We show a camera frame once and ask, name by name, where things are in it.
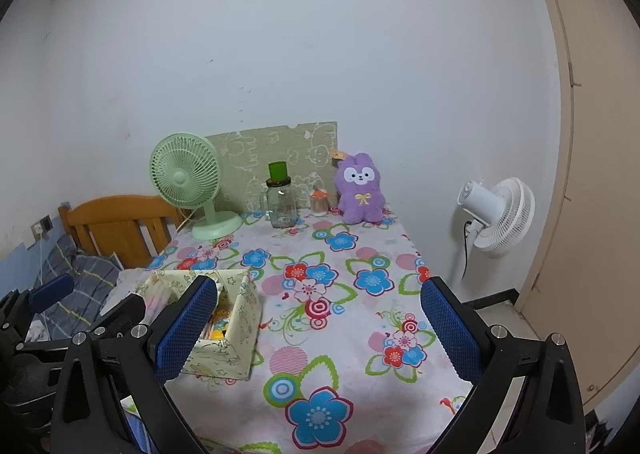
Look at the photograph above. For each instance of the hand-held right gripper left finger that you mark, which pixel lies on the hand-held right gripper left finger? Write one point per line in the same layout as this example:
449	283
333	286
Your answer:
187	329

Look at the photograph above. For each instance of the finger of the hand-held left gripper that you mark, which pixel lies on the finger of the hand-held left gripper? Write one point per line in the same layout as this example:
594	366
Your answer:
50	291
122	314

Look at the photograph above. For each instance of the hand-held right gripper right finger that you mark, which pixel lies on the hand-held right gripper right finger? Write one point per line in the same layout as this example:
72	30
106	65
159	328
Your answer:
450	334

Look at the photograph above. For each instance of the yellow cartoon bear packet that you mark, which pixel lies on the yellow cartoon bear packet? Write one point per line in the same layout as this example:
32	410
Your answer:
220	329

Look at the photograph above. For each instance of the yellow cartoon storage box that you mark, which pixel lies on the yellow cartoon storage box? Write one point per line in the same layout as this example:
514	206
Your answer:
240	329

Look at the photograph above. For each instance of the grey plaid pillow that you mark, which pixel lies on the grey plaid pillow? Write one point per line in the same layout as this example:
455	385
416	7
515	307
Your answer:
85	279

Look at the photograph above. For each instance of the grey white quilt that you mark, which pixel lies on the grey white quilt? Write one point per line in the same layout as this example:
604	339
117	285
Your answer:
130	276

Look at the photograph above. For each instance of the wooden bed headboard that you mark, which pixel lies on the wooden bed headboard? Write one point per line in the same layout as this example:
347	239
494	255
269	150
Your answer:
115	219

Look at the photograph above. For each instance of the green desk fan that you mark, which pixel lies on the green desk fan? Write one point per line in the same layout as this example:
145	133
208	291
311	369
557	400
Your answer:
182	178

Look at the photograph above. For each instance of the glass jar mug green lid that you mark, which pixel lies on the glass jar mug green lid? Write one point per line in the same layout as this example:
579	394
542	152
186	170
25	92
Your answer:
281	209

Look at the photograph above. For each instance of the purple plush bunny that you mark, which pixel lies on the purple plush bunny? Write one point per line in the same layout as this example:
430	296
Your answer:
357	194

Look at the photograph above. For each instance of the cotton swab jar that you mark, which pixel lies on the cotton swab jar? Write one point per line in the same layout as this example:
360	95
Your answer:
320	206

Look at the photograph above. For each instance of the green cartoon patterned board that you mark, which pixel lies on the green cartoon patterned board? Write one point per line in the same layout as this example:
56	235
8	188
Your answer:
240	153

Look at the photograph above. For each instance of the beige door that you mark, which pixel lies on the beige door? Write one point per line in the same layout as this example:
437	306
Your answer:
600	184

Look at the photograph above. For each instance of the wall outlet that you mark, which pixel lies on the wall outlet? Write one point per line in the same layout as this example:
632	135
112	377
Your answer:
42	226

